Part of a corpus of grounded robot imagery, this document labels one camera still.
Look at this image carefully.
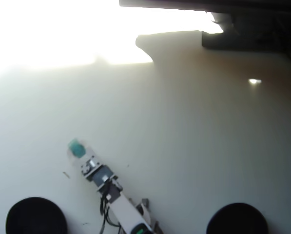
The black round bowl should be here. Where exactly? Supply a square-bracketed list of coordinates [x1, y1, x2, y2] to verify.
[206, 202, 269, 234]
[5, 196, 68, 234]

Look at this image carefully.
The black looped servo cable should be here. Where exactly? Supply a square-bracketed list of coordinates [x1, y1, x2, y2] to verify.
[100, 181, 113, 218]

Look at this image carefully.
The black base cable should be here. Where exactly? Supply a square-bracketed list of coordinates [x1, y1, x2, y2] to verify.
[99, 207, 123, 234]

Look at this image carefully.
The blue cube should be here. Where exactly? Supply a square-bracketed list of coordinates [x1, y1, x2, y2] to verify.
[68, 138, 86, 158]

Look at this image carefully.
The gripper motor with green label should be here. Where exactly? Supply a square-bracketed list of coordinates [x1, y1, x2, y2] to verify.
[66, 143, 115, 188]

